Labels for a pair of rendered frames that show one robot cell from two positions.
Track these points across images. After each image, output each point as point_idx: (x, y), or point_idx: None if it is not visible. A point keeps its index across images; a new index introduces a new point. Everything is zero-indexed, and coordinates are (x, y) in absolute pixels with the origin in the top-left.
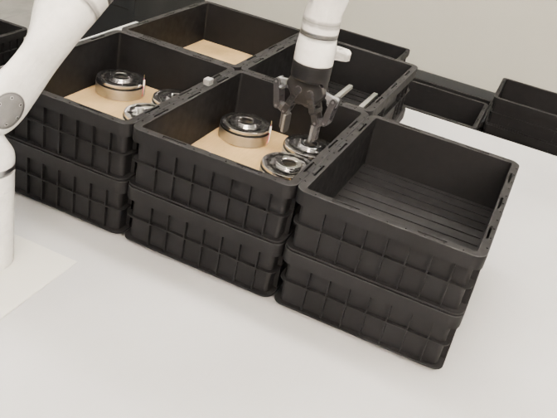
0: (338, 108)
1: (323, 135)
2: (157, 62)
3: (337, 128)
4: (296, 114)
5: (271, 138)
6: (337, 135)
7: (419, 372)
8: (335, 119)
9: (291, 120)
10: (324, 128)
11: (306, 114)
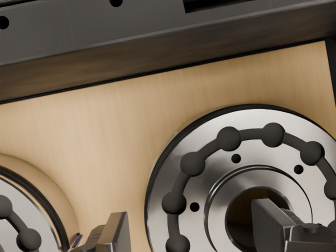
0: (333, 5)
1: (226, 51)
2: None
3: (302, 29)
4: (67, 76)
5: (58, 169)
6: (297, 35)
7: None
8: (294, 26)
9: (61, 82)
10: (229, 46)
11: (119, 64)
